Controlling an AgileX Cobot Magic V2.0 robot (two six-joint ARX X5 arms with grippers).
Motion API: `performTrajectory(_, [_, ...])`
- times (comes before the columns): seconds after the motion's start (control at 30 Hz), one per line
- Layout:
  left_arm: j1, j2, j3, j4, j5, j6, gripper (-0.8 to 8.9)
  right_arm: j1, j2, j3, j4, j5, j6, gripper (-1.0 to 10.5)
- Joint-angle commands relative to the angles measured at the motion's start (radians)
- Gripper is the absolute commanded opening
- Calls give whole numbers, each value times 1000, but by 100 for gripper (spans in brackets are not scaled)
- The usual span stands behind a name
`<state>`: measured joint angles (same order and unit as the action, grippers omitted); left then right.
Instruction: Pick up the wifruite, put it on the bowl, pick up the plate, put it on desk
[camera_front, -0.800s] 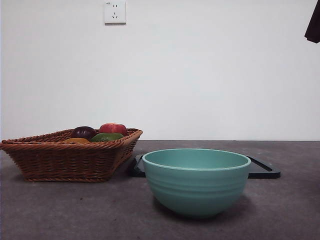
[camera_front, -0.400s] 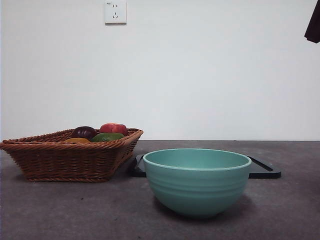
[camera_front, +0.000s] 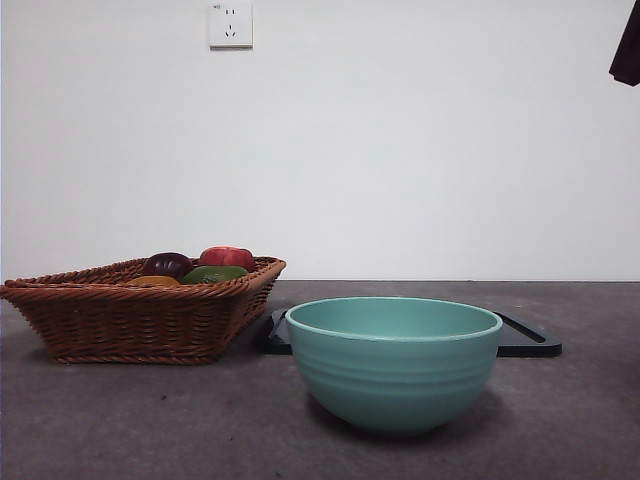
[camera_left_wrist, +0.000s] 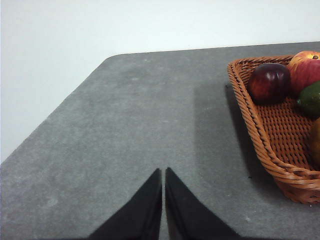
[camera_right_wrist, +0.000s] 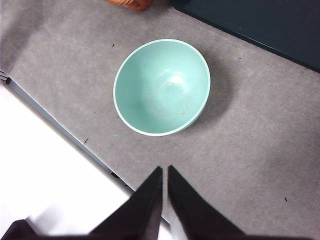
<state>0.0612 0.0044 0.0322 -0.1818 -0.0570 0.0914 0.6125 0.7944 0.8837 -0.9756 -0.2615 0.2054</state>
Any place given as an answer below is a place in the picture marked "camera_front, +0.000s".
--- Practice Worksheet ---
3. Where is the teal ceramic bowl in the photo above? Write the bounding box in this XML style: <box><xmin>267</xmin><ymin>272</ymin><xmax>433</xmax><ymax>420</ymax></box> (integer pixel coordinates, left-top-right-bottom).
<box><xmin>284</xmin><ymin>296</ymin><xmax>504</xmax><ymax>435</ymax></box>

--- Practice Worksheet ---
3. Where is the yellow-brown kiwifruit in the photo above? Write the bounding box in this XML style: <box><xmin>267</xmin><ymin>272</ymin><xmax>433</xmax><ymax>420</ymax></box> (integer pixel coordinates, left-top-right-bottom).
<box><xmin>124</xmin><ymin>274</ymin><xmax>181</xmax><ymax>288</ymax></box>

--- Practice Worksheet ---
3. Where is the black rectangular tray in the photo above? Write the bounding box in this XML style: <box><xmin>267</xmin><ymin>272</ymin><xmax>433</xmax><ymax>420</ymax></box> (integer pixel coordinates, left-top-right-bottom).
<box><xmin>258</xmin><ymin>307</ymin><xmax>563</xmax><ymax>358</ymax></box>

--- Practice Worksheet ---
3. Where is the red peach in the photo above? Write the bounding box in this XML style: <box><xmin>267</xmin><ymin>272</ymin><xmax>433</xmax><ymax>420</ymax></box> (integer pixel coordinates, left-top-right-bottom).
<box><xmin>198</xmin><ymin>245</ymin><xmax>256</xmax><ymax>273</ymax></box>

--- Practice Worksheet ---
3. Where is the green lime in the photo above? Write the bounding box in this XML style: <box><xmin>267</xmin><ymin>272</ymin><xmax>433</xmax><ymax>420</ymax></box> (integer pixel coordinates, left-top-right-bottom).
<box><xmin>180</xmin><ymin>264</ymin><xmax>250</xmax><ymax>285</ymax></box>

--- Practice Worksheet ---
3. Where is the dark purple plum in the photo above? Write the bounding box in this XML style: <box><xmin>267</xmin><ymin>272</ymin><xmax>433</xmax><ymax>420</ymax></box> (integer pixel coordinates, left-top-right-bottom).
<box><xmin>142</xmin><ymin>251</ymin><xmax>195</xmax><ymax>279</ymax></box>

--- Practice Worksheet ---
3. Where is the brown wicker basket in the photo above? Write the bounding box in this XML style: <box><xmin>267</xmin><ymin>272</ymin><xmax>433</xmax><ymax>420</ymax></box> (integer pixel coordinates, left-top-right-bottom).
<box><xmin>0</xmin><ymin>255</ymin><xmax>287</xmax><ymax>365</ymax></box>

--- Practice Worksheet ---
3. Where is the white wall socket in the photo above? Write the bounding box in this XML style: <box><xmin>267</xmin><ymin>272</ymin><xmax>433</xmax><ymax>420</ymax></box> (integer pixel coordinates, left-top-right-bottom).
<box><xmin>208</xmin><ymin>0</ymin><xmax>254</xmax><ymax>50</ymax></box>

